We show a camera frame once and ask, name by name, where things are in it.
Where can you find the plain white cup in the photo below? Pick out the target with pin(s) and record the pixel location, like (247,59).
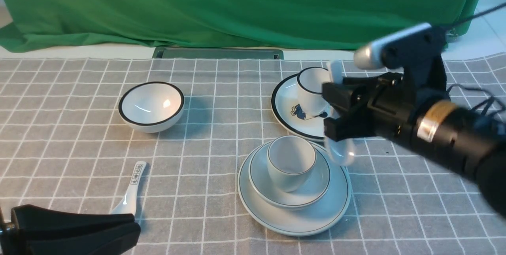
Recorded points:
(290,161)

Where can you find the grey checked tablecloth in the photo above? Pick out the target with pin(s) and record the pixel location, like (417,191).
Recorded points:
(65,147)

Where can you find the metal binder clip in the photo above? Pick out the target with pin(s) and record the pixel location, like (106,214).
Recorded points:
(452,36)

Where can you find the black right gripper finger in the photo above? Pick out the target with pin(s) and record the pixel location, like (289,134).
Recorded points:
(359,124)
(350,92)

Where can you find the green backdrop cloth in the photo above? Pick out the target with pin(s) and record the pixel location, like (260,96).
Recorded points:
(291,24)

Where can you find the grey-rimmed white plate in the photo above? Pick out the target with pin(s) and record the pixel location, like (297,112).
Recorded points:
(305,220)

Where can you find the black-rimmed white bowl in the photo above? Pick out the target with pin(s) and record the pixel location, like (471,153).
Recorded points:
(152,107)

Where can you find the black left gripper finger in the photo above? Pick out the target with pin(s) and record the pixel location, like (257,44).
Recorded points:
(112,241)
(30,218)

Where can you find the black-rimmed cartoon plate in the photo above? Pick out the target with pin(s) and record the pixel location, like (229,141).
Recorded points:
(286,109)

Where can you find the plain white spoon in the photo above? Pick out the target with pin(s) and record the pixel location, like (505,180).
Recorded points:
(340,153)

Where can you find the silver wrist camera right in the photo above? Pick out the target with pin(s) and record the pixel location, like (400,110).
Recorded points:
(407,47)

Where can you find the grey-rimmed white bowl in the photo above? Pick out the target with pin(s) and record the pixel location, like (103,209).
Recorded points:
(314,188)

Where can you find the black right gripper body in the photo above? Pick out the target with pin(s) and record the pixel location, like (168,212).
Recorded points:
(396,106)

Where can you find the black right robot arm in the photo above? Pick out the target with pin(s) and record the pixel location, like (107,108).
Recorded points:
(463,141)

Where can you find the white spoon with characters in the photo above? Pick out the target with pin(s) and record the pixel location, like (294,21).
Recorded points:
(128,204)

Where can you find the black-rimmed white cup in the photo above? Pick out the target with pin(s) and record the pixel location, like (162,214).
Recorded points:
(310,93)

